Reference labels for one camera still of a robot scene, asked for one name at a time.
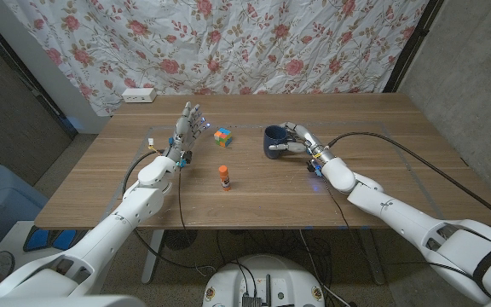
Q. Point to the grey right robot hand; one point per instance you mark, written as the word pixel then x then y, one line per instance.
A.
pixel 303 140

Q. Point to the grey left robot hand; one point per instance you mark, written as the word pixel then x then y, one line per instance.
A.
pixel 183 130

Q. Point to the dark blue ceramic mug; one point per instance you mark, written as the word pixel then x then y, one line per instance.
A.
pixel 274 138

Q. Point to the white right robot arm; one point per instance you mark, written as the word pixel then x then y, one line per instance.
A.
pixel 420 226

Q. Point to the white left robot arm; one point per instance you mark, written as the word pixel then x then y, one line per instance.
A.
pixel 139 209

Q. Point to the colourful Rubik's cube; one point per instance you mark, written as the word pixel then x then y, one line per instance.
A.
pixel 223 137

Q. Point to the orange glue stick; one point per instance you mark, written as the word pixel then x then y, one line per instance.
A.
pixel 224 177

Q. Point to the white power strip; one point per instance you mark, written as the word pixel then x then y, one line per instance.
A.
pixel 139 95

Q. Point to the floral backdrop cloth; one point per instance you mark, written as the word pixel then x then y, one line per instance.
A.
pixel 228 42

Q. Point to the black round fan base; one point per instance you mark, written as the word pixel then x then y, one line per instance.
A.
pixel 180 239

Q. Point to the white table leg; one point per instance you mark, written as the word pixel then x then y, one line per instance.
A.
pixel 151 256

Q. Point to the grey table leg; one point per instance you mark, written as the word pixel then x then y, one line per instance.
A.
pixel 373 260

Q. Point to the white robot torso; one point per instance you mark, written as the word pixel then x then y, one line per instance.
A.
pixel 262 277

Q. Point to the black backdrop stand pole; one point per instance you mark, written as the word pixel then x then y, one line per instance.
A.
pixel 28 81
pixel 411 42

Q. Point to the blue plastic bin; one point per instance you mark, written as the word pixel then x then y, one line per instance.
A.
pixel 2 204

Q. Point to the white board with blue pads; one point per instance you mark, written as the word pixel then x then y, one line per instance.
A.
pixel 15 239

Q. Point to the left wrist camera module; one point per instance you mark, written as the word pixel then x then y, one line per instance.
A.
pixel 184 158

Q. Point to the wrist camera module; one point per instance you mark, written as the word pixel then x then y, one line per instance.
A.
pixel 184 158
pixel 315 168

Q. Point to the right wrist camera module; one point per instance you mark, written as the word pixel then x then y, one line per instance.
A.
pixel 315 168

